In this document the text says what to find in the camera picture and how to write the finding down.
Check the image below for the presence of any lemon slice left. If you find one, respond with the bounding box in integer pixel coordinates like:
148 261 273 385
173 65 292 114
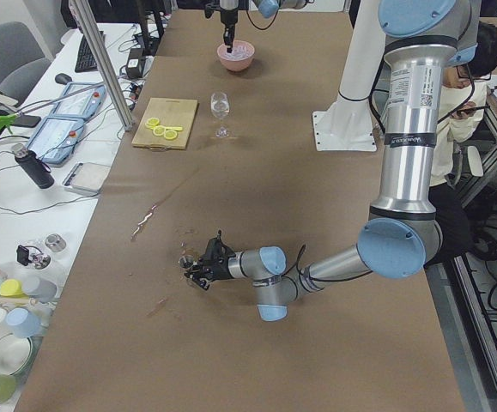
163 130 178 141

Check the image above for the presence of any seated person white shirt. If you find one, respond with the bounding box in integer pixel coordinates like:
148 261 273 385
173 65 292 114
427 21 497 266

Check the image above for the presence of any steel jigger measuring cup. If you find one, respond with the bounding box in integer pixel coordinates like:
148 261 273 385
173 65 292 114
179 255 194 270

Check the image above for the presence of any blue teach pendant near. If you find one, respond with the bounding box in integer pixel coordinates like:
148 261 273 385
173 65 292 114
27 116 85 167

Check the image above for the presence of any aluminium frame post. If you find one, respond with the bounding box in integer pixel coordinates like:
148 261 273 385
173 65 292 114
68 0 133 131

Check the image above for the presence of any pink bowl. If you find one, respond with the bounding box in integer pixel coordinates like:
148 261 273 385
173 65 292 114
216 40 255 72

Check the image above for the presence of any yellow plastic cup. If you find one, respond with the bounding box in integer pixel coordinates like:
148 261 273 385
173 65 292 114
0 278 25 298

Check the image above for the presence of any lemon slice right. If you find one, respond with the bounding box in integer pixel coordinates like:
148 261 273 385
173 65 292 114
145 118 160 129

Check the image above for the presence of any light blue plastic cup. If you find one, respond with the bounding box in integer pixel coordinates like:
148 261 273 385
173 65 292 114
5 307 41 338

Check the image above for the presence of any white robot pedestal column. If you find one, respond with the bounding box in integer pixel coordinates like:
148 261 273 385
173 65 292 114
312 0 385 152

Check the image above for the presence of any lemon slice middle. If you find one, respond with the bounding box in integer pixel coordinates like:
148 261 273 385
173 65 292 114
153 125 167 136

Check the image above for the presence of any wooden cutting board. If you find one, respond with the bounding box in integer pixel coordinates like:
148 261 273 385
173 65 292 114
131 98 198 150

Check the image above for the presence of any blue teach pendant far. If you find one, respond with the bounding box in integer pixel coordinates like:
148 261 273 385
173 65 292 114
50 82 106 120

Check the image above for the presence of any pile of clear ice cubes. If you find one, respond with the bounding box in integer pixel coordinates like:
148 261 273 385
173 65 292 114
219 42 254 61

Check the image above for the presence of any black keyboard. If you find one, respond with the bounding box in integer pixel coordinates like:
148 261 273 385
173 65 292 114
74 37 97 73

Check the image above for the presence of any clear wine glass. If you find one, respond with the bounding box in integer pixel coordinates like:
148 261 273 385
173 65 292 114
210 92 230 138

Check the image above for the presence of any lemon slice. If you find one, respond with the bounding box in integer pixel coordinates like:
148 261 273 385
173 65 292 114
145 118 160 129
163 130 178 141
153 125 167 136

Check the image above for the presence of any blue teach pendant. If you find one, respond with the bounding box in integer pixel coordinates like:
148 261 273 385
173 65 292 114
27 116 85 167
50 82 106 120

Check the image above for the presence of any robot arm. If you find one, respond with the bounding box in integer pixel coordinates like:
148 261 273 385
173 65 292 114
203 0 309 53
185 1 481 321

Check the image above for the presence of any black water bottle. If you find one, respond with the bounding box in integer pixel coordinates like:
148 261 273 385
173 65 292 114
11 143 54 189

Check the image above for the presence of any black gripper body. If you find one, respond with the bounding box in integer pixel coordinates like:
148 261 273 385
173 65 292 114
184 230 236 290
204 0 239 29

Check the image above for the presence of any grey plastic cup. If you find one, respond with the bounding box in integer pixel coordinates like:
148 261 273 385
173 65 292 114
21 276 58 303

